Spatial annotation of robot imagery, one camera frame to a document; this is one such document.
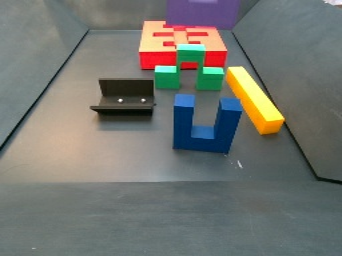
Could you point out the yellow long bar block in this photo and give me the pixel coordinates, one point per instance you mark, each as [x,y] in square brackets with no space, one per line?
[260,110]

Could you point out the purple U-shaped block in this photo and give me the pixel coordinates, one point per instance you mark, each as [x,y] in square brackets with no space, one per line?
[215,13]

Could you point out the black angled bracket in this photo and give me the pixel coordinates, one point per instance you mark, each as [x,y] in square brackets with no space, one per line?
[125,96]

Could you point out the blue U-shaped block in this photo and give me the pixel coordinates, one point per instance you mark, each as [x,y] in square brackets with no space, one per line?
[204,138]

